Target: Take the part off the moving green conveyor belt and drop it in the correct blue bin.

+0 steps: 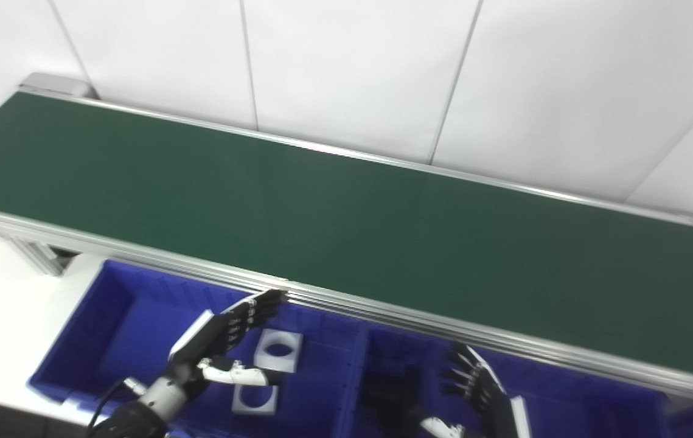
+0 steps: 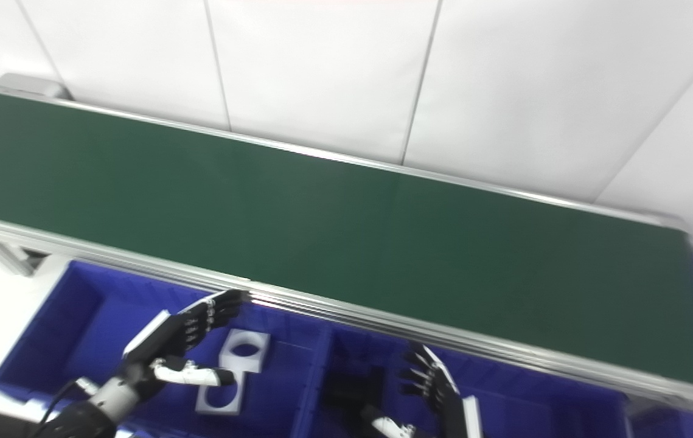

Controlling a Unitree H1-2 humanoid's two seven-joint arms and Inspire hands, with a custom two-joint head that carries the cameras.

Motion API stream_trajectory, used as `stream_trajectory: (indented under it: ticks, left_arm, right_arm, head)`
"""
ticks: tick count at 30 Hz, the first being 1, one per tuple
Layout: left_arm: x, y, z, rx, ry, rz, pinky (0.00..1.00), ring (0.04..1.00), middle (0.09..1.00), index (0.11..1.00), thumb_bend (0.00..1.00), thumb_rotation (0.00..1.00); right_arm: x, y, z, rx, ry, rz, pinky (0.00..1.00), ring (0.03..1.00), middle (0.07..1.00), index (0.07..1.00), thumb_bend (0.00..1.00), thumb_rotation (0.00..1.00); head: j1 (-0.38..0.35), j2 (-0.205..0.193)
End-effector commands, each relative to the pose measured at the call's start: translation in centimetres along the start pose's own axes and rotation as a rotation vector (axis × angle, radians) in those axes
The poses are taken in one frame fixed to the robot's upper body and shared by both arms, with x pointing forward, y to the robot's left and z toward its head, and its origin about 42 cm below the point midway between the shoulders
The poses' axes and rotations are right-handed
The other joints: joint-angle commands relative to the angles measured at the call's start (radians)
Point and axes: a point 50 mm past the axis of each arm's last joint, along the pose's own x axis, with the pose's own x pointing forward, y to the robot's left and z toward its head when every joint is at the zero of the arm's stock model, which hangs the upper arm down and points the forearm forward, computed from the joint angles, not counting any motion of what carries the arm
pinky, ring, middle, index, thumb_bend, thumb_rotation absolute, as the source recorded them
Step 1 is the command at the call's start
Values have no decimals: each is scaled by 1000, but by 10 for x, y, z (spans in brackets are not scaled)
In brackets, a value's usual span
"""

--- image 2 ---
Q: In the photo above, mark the aluminium conveyor leg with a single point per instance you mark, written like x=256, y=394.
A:
x=11, y=258

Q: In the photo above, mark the white block with round hole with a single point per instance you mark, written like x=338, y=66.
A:
x=206, y=404
x=261, y=340

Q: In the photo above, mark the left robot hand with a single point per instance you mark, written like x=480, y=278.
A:
x=167, y=340

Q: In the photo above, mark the green conveyor belt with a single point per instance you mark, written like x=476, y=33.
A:
x=383, y=322
x=322, y=231

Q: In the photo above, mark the black block part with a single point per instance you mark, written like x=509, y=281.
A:
x=352, y=389

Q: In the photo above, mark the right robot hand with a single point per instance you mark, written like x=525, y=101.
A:
x=452, y=413

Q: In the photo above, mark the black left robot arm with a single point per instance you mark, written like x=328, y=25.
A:
x=103, y=404

